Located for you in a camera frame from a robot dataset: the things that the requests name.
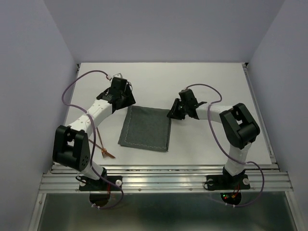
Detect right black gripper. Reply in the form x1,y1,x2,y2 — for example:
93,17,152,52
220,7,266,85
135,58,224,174
167,98,188,119

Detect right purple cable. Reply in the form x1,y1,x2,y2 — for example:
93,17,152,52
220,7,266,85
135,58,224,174
184,83,267,208

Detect aluminium front rail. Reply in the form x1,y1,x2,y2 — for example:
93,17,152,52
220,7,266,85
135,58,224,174
38,163,294,194

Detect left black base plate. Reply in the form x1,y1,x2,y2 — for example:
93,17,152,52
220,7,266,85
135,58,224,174
75,176,122,192

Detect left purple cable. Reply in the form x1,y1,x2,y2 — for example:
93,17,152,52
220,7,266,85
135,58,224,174
62,70,125,209

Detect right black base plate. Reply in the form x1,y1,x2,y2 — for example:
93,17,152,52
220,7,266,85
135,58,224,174
203,168,251,191

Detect purple cable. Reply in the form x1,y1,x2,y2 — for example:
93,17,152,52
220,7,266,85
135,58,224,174
184,83,267,208
62,70,125,209

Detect aluminium right side rail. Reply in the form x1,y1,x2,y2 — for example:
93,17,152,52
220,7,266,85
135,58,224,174
242,63,280,171

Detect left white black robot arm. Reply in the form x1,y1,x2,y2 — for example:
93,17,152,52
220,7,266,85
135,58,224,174
52,77,136,190

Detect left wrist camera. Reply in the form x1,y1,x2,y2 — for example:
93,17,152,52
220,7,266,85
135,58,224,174
113,73,123,78

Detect copper knife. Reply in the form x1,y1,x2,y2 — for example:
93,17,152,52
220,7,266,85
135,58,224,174
95,140,116,159

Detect copper fork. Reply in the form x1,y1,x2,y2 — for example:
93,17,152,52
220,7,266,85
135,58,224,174
96,128,108,158

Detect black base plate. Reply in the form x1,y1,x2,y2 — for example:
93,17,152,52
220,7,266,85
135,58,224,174
75,176,122,192
203,168,251,191

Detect aluminium rail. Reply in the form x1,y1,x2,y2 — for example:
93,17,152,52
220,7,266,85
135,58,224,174
242,63,280,171
38,163,294,194

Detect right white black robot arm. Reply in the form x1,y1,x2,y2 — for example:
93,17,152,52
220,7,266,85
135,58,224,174
167,89,260,191

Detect grey cloth napkin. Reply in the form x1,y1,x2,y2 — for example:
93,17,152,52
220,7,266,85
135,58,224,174
118,106,171,152

